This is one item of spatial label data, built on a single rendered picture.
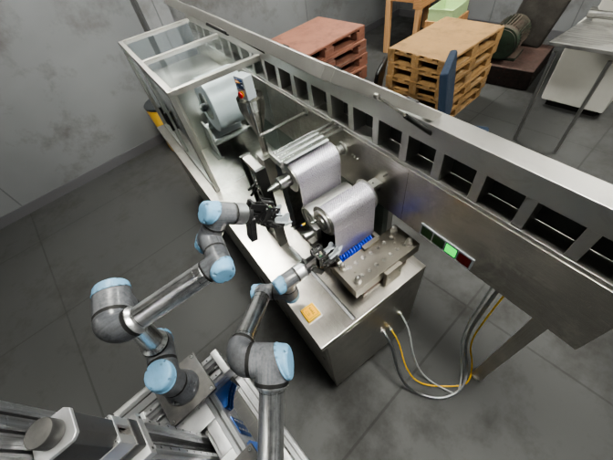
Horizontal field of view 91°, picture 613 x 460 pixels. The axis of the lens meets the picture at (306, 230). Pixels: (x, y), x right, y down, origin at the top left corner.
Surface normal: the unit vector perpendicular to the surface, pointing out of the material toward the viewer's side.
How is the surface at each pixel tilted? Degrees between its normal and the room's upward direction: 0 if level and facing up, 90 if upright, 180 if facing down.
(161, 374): 8
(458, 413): 0
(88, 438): 90
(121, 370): 0
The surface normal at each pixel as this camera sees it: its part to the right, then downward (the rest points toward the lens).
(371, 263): -0.14, -0.63
